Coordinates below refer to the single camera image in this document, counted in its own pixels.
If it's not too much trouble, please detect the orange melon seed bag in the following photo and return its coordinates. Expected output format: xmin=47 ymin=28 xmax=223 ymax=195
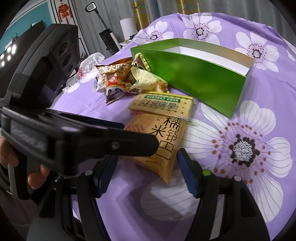
xmin=93 ymin=57 xmax=133 ymax=105

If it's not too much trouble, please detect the orange rice cracker bag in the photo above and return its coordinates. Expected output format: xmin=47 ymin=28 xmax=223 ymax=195
xmin=125 ymin=113 xmax=186 ymax=183

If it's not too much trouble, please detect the light green corn snack bag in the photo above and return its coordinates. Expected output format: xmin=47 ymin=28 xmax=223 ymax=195
xmin=127 ymin=67 xmax=169 ymax=94

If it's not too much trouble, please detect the soda cracker pack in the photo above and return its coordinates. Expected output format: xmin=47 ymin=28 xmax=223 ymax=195
xmin=128 ymin=91 xmax=195 ymax=120

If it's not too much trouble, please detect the person's left hand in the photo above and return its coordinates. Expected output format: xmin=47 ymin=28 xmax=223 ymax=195
xmin=0 ymin=136 xmax=51 ymax=190

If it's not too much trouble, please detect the black television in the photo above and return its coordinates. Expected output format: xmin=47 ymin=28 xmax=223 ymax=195
xmin=0 ymin=21 xmax=45 ymax=98

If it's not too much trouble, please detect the white plastic bag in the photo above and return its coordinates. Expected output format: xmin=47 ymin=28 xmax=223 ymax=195
xmin=63 ymin=52 xmax=105 ymax=93

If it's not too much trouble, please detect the black upright vacuum cleaner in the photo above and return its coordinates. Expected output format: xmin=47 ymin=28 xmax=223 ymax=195
xmin=85 ymin=2 xmax=121 ymax=55

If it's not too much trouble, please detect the white cylindrical air purifier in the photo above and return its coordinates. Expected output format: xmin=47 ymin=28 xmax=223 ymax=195
xmin=119 ymin=17 xmax=137 ymax=40

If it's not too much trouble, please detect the green cardboard box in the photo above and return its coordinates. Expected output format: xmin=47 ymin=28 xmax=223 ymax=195
xmin=130 ymin=38 xmax=254 ymax=118

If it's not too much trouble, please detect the gold patterned curtain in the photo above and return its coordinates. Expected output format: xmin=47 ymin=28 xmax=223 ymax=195
xmin=130 ymin=0 xmax=200 ymax=30

